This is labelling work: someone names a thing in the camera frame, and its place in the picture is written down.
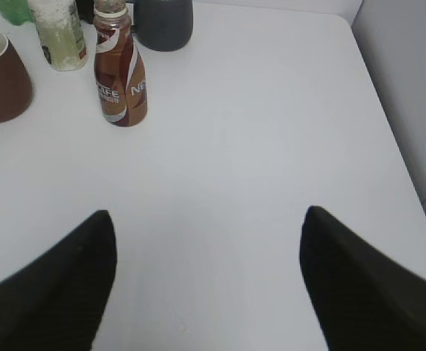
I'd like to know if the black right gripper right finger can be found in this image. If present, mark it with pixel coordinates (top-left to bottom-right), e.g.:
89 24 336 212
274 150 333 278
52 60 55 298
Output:
299 206 426 350

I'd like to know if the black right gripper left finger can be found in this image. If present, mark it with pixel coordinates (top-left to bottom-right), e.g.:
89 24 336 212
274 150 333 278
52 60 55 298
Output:
0 210 118 350

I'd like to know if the dark blue-grey mug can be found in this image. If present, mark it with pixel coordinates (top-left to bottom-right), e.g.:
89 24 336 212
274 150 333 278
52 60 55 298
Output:
133 0 194 52

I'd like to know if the pale yellow juice bottle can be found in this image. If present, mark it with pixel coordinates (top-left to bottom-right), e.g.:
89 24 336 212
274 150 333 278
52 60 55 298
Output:
27 0 87 72

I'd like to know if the green soda bottle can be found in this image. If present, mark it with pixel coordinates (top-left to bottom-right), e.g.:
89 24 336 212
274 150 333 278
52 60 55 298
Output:
0 0 34 26

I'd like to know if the red ceramic mug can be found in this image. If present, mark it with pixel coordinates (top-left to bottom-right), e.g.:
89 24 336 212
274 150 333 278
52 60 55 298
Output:
0 32 33 123

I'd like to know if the brown Nescafe coffee bottle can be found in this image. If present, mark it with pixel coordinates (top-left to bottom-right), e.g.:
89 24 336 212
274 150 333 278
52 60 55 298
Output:
93 1 148 127

